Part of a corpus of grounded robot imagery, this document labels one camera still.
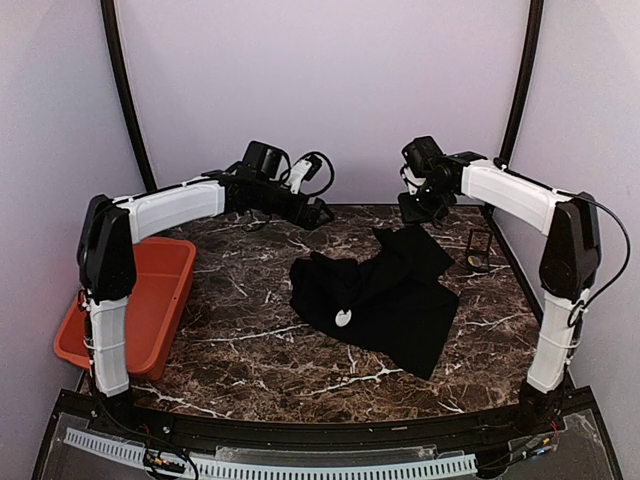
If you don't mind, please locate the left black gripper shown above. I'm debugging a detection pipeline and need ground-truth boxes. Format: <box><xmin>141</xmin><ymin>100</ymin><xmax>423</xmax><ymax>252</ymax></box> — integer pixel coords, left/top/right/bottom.
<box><xmin>256</xmin><ymin>179</ymin><xmax>335</xmax><ymax>231</ymax></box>

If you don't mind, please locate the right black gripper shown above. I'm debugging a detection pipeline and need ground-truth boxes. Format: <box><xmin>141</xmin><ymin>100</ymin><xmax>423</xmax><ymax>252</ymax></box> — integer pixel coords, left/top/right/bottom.
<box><xmin>398</xmin><ymin>179</ymin><xmax>452</xmax><ymax>225</ymax></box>

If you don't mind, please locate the black t-shirt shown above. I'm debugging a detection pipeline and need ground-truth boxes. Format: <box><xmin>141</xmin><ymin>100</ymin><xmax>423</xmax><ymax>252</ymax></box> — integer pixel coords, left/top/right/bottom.
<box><xmin>289</xmin><ymin>225</ymin><xmax>459</xmax><ymax>380</ymax></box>

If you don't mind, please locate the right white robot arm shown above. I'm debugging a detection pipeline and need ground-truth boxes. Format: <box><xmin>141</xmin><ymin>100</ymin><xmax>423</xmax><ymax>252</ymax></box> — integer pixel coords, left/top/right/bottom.
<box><xmin>400</xmin><ymin>136</ymin><xmax>624</xmax><ymax>394</ymax></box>

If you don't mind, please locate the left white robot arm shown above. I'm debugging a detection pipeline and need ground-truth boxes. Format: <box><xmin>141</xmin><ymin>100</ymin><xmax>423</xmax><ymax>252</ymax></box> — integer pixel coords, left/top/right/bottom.
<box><xmin>76</xmin><ymin>141</ymin><xmax>334</xmax><ymax>436</ymax></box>

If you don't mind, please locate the black display stand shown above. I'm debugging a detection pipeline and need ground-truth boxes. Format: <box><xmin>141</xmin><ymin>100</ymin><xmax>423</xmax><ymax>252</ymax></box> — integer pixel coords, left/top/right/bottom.
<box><xmin>464</xmin><ymin>228</ymin><xmax>493</xmax><ymax>274</ymax></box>

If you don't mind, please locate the orange plastic bin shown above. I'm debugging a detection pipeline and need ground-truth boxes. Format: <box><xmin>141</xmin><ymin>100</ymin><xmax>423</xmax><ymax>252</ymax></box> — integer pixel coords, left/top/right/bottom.
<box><xmin>54</xmin><ymin>237</ymin><xmax>196</xmax><ymax>396</ymax></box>

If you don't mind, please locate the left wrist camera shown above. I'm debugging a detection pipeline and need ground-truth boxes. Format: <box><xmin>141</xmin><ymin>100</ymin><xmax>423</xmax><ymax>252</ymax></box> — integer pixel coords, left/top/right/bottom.
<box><xmin>284</xmin><ymin>153</ymin><xmax>322</xmax><ymax>194</ymax></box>

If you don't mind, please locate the right black frame post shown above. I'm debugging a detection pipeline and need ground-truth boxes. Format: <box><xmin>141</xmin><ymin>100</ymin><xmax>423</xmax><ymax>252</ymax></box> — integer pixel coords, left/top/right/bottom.
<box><xmin>499</xmin><ymin>0</ymin><xmax>544</xmax><ymax>163</ymax></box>

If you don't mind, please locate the black frame post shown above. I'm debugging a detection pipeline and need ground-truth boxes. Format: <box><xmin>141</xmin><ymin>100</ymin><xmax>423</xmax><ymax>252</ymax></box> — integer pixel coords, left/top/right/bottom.
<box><xmin>100</xmin><ymin>0</ymin><xmax>157</xmax><ymax>192</ymax></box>
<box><xmin>499</xmin><ymin>0</ymin><xmax>544</xmax><ymax>163</ymax></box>

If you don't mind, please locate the black front rail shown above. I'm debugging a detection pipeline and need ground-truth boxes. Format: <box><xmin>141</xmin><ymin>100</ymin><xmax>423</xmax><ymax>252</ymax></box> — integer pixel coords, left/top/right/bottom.
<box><xmin>54</xmin><ymin>389</ymin><xmax>596</xmax><ymax>456</ymax></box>

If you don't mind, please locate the left black frame post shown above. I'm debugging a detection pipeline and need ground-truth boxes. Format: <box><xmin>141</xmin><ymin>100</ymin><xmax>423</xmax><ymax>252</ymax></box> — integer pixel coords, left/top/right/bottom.
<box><xmin>100</xmin><ymin>0</ymin><xmax>157</xmax><ymax>192</ymax></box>

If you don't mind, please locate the white slotted cable duct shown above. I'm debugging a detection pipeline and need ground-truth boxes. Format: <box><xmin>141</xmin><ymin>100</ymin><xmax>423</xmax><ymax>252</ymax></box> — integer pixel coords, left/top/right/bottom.
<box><xmin>63</xmin><ymin>428</ymin><xmax>477</xmax><ymax>480</ymax></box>

